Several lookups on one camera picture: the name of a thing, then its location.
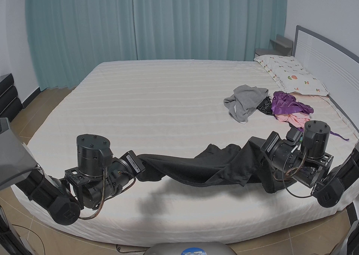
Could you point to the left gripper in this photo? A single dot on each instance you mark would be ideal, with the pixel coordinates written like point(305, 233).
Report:
point(126, 169)

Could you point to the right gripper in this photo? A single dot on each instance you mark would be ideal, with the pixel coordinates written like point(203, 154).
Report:
point(280, 155)

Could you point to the black T-shirt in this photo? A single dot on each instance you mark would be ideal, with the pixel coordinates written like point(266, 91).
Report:
point(196, 172)

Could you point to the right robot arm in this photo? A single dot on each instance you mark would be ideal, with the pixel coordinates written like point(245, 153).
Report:
point(317, 138)

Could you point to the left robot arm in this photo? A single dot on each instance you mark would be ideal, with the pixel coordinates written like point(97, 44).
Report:
point(16, 158)

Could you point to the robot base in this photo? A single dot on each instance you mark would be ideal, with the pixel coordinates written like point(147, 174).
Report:
point(168, 249)

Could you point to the bed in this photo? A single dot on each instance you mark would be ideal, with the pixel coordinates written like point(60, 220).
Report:
point(157, 102)

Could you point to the pink garment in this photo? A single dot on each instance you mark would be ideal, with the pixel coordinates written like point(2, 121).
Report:
point(294, 120)

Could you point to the purple garment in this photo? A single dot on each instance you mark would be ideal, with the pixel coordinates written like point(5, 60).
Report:
point(283, 105)

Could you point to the black shiny garment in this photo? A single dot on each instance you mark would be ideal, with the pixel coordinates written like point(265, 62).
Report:
point(266, 106)

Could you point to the grey garment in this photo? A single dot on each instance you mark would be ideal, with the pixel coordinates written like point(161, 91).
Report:
point(244, 102)

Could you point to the white printed pillow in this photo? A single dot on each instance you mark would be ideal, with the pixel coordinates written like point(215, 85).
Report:
point(291, 74)

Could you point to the grey bedside table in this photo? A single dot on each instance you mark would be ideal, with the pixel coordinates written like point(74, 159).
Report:
point(269, 51)

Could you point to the black chest of drawers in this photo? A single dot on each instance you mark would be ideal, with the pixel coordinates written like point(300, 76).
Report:
point(8, 99)

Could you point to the blue-green curtain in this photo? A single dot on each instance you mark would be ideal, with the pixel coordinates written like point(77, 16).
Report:
point(210, 12)
point(78, 23)

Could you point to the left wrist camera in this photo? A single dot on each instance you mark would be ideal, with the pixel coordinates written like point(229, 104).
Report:
point(106, 157)

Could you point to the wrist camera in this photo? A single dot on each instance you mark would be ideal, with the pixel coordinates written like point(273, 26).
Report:
point(106, 157)
point(294, 135)

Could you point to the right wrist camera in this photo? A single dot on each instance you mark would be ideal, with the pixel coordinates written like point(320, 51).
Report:
point(294, 135)

